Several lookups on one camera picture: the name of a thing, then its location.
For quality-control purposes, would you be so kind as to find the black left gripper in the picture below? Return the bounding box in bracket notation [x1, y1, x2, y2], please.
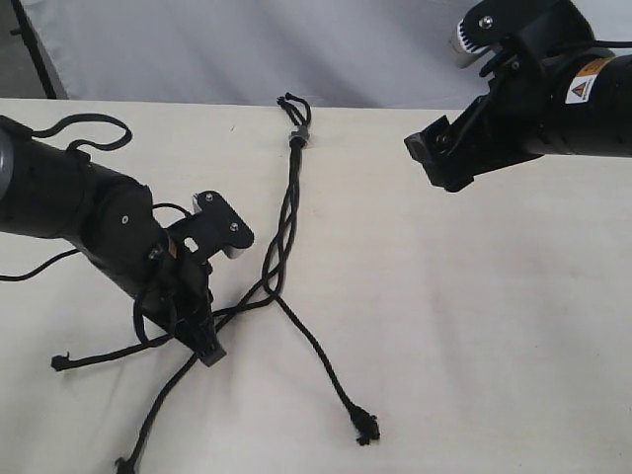
[137, 241, 226, 366]

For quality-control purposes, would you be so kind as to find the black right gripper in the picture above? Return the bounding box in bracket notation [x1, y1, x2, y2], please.
[404, 53, 573, 193]

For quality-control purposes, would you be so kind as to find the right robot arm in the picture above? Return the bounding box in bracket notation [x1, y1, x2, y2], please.
[404, 48, 631, 193]

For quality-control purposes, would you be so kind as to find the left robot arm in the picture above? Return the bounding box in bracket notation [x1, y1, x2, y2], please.
[1, 114, 226, 365]

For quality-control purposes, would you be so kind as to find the grey backdrop cloth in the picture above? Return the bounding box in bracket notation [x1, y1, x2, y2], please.
[24, 0, 632, 112]

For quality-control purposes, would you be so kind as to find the black metal stand pole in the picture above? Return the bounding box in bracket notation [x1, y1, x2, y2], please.
[10, 0, 58, 100]

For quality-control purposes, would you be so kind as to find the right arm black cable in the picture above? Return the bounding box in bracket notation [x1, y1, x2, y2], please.
[434, 39, 618, 149]

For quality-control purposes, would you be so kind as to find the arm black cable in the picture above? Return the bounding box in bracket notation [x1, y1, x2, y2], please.
[0, 113, 194, 347]
[434, 39, 618, 149]

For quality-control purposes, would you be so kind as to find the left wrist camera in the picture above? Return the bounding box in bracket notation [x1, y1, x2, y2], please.
[187, 191, 255, 260]

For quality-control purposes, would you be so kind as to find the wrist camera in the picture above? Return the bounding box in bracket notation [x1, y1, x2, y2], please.
[449, 1, 594, 69]
[187, 191, 255, 260]

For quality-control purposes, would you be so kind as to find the black plastic cable clamp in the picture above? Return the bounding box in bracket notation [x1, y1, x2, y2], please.
[288, 125, 310, 149]

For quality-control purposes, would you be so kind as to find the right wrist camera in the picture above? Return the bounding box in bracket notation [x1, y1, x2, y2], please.
[449, 1, 594, 69]

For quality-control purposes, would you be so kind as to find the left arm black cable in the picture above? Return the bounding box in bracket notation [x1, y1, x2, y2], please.
[0, 113, 194, 347]

